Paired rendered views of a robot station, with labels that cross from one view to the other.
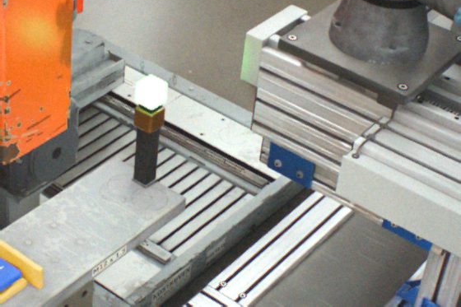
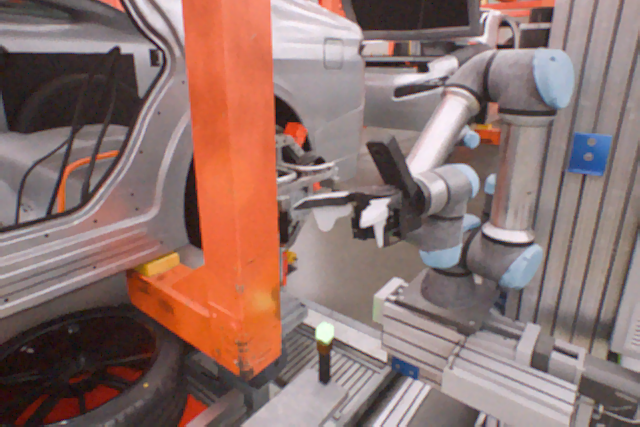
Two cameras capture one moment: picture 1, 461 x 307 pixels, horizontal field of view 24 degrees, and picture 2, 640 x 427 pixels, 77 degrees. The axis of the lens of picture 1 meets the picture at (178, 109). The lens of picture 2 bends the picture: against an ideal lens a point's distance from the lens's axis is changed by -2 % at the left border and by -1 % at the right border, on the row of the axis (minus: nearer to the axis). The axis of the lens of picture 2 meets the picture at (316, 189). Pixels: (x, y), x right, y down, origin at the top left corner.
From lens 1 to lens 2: 0.46 m
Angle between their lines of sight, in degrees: 17
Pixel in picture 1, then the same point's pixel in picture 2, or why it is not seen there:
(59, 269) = not seen: outside the picture
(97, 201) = (299, 397)
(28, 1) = (255, 288)
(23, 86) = (255, 335)
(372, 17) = (446, 283)
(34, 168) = (265, 373)
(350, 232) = (435, 395)
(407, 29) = (467, 288)
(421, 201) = (499, 397)
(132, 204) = (319, 397)
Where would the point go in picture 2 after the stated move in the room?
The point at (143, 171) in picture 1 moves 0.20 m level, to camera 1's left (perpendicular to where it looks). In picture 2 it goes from (323, 376) to (261, 374)
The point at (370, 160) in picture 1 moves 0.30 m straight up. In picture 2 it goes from (460, 370) to (475, 259)
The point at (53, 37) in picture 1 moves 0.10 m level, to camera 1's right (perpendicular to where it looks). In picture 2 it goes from (270, 305) to (303, 306)
